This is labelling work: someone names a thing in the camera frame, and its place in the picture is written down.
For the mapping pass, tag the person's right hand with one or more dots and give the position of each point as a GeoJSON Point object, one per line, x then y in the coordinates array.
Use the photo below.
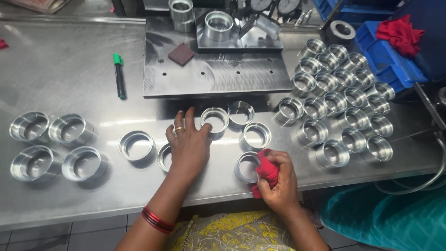
{"type": "Point", "coordinates": [284, 184]}

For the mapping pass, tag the person's left hand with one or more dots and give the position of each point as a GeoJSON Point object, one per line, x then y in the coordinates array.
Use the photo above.
{"type": "Point", "coordinates": [188, 150]}

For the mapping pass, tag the small red wiping cloth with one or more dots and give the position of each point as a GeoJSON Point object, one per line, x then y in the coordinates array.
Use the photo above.
{"type": "Point", "coordinates": [267, 172]}

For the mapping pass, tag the yellow floral clothing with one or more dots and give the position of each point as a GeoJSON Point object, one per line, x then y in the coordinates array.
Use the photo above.
{"type": "Point", "coordinates": [233, 232]}

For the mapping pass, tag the red bangles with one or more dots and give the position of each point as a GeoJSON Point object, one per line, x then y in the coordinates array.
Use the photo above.
{"type": "Point", "coordinates": [156, 219]}

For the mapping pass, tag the group of metal bushings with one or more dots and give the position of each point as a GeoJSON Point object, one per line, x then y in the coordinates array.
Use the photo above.
{"type": "Point", "coordinates": [334, 104]}

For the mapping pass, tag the maroon abrasive pad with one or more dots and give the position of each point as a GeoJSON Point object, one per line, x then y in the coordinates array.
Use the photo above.
{"type": "Point", "coordinates": [181, 54]}

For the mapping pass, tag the green and black marker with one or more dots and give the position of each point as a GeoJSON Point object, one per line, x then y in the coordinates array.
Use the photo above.
{"type": "Point", "coordinates": [119, 76]}

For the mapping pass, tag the shiny metal cup bushing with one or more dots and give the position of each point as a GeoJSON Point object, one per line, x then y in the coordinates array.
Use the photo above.
{"type": "Point", "coordinates": [70, 129]}
{"type": "Point", "coordinates": [29, 126]}
{"type": "Point", "coordinates": [83, 164]}
{"type": "Point", "coordinates": [35, 164]}

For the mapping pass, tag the tall metal cylinder sleeve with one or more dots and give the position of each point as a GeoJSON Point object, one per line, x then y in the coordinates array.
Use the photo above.
{"type": "Point", "coordinates": [185, 25]}
{"type": "Point", "coordinates": [181, 8]}

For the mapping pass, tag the metal bushing in fixture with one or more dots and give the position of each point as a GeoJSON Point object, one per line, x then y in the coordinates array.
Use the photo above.
{"type": "Point", "coordinates": [218, 25]}

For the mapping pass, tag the steel gauge fixture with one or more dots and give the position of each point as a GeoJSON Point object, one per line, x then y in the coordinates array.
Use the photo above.
{"type": "Point", "coordinates": [258, 40]}

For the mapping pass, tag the blue plastic crate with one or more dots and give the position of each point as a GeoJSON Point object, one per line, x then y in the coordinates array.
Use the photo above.
{"type": "Point", "coordinates": [386, 61]}

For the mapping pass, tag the round dial gauge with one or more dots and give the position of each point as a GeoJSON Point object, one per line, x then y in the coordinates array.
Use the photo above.
{"type": "Point", "coordinates": [260, 4]}
{"type": "Point", "coordinates": [288, 6]}

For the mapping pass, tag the blue plastic bin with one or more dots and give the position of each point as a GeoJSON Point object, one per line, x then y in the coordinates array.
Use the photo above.
{"type": "Point", "coordinates": [352, 10]}

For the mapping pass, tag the large red rag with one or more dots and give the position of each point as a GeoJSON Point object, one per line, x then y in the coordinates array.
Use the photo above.
{"type": "Point", "coordinates": [400, 35]}

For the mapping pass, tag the dark blue drum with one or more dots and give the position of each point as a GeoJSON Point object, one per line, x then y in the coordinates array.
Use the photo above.
{"type": "Point", "coordinates": [430, 38]}

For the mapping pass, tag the pinkish folded cloth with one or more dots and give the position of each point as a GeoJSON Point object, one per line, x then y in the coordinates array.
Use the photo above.
{"type": "Point", "coordinates": [38, 5]}

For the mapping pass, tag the red cloth scrap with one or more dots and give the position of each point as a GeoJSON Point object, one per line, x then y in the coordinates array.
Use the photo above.
{"type": "Point", "coordinates": [2, 43]}

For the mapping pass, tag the large steel base plate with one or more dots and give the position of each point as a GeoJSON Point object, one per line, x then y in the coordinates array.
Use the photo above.
{"type": "Point", "coordinates": [216, 73]}

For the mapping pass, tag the metal side bracket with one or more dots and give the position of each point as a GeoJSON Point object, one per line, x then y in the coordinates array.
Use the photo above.
{"type": "Point", "coordinates": [432, 104]}

